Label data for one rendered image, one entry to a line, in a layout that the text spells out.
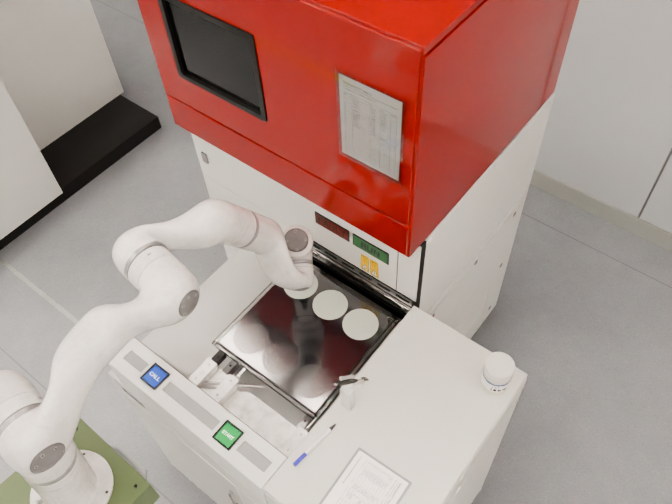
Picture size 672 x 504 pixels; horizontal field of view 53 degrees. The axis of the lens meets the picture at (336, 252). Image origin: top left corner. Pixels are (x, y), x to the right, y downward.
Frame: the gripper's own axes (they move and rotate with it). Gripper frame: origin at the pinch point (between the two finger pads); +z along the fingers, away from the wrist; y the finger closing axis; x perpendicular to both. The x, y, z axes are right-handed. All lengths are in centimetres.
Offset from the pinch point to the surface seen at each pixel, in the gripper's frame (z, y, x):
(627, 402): 71, 65, 119
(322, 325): -6.7, 19.5, 3.4
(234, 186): 3.3, -28.5, -14.1
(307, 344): -8.8, 24.0, -1.8
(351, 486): -33, 60, 1
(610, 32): 33, -73, 136
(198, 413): -21, 36, -32
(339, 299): -3.6, 12.9, 9.8
